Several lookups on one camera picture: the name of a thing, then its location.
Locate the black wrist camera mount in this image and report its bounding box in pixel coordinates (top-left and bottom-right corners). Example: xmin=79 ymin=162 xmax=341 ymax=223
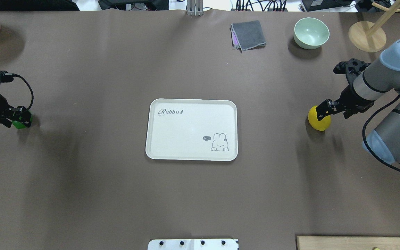
xmin=333 ymin=58 xmax=371 ymax=85

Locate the grey folded cloth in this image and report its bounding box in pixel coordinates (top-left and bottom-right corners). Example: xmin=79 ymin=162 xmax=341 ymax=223
xmin=230 ymin=20 xmax=266 ymax=52

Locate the wooden mug tree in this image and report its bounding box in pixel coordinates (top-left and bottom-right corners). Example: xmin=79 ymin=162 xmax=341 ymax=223
xmin=349 ymin=0 xmax=400 ymax=53

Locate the aluminium frame post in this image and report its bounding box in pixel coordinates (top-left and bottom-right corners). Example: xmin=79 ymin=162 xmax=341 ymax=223
xmin=186 ymin=0 xmax=204 ymax=16

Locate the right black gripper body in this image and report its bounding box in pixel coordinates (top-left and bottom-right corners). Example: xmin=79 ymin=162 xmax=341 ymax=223
xmin=335 ymin=87 xmax=373 ymax=119

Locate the mint green bowl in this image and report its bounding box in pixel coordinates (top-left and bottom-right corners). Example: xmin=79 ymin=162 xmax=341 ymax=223
xmin=293 ymin=17 xmax=330 ymax=50

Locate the yellow lemon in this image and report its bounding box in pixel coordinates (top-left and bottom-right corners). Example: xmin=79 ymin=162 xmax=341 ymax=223
xmin=308 ymin=106 xmax=331 ymax=131

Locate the cream rabbit tray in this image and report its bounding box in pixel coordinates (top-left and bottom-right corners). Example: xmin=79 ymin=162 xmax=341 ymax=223
xmin=145 ymin=98 xmax=238 ymax=161

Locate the green lime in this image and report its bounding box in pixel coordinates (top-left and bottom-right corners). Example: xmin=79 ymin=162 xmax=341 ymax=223
xmin=12 ymin=117 xmax=32 ymax=129

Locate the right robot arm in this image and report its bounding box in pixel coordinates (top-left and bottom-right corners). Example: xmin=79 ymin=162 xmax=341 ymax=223
xmin=308 ymin=39 xmax=400 ymax=172

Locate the wooden cutting board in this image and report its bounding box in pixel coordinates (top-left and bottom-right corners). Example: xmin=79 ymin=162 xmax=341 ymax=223
xmin=297 ymin=236 xmax=400 ymax=250

